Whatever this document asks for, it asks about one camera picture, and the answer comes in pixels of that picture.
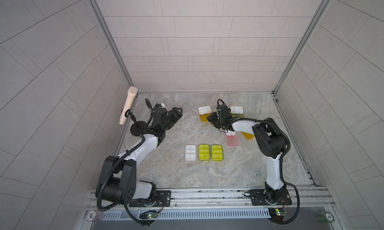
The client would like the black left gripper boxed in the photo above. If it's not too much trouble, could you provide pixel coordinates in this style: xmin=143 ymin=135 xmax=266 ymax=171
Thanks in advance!
xmin=160 ymin=108 xmax=182 ymax=132

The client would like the green pillbox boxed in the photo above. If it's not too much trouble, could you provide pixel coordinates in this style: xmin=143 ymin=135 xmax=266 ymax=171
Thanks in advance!
xmin=211 ymin=145 xmax=224 ymax=161
xmin=230 ymin=106 xmax=245 ymax=118
xmin=198 ymin=144 xmax=211 ymax=161

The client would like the clear white pillbox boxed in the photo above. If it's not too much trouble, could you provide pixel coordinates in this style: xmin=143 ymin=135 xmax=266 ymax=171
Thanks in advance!
xmin=185 ymin=145 xmax=197 ymax=161

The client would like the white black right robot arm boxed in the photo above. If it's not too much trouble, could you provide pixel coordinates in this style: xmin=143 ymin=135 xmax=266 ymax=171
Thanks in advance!
xmin=207 ymin=99 xmax=296 ymax=205

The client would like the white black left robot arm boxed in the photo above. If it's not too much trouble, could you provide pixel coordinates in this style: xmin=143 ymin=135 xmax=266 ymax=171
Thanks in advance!
xmin=95 ymin=104 xmax=183 ymax=212

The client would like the yellow six-slot pillbox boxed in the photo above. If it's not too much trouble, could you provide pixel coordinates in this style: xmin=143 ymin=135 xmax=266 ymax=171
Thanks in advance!
xmin=198 ymin=106 xmax=212 ymax=122

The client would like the pink pillbox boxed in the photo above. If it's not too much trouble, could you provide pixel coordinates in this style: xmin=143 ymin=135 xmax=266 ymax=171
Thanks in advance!
xmin=226 ymin=130 xmax=239 ymax=147

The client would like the yellow pillbox right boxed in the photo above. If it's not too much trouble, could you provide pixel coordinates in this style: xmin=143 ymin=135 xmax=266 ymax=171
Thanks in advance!
xmin=242 ymin=132 xmax=255 ymax=139

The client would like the black microphone stand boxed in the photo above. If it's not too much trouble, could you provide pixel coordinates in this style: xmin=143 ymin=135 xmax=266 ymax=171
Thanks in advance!
xmin=125 ymin=109 xmax=148 ymax=136

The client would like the beige microphone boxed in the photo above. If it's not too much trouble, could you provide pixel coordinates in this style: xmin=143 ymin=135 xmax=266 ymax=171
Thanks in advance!
xmin=119 ymin=86 xmax=138 ymax=125

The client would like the right green circuit board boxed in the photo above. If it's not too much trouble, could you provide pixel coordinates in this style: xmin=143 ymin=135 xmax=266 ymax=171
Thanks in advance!
xmin=268 ymin=208 xmax=289 ymax=223

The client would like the green circuit board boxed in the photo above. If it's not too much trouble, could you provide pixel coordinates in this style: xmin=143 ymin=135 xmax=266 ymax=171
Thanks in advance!
xmin=140 ymin=211 xmax=159 ymax=220
xmin=268 ymin=208 xmax=289 ymax=223

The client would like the left green circuit board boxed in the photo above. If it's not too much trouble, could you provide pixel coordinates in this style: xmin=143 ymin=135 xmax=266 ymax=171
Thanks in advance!
xmin=140 ymin=211 xmax=159 ymax=220

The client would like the left poker chip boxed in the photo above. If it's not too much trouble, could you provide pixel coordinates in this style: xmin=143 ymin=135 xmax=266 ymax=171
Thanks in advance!
xmin=86 ymin=211 xmax=105 ymax=222

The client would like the poker chip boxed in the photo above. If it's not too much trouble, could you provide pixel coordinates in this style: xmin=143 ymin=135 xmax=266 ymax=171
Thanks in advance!
xmin=316 ymin=212 xmax=335 ymax=224
xmin=86 ymin=211 xmax=105 ymax=222

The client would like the right poker chip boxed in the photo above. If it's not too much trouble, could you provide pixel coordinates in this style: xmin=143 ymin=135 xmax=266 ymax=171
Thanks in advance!
xmin=316 ymin=212 xmax=335 ymax=224

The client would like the aluminium rail frame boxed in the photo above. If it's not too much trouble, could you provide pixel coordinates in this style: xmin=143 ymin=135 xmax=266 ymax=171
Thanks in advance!
xmin=85 ymin=186 xmax=335 ymax=211

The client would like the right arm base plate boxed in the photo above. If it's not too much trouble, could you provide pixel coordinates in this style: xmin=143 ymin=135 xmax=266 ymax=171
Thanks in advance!
xmin=244 ymin=190 xmax=293 ymax=206

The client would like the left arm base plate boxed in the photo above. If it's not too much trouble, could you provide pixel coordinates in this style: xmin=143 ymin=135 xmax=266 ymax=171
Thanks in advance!
xmin=129 ymin=191 xmax=172 ymax=208

